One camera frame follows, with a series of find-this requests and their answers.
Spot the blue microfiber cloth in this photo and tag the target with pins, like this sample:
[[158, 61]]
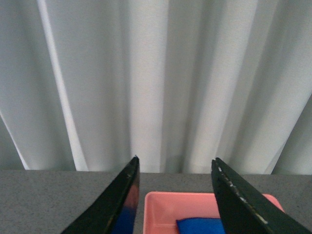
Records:
[[198, 225]]

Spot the pink plastic box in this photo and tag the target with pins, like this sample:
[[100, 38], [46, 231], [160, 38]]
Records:
[[163, 209]]

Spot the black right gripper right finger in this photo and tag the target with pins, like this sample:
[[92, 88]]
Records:
[[244, 210]]

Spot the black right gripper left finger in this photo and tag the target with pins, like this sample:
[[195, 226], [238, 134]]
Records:
[[114, 211]]

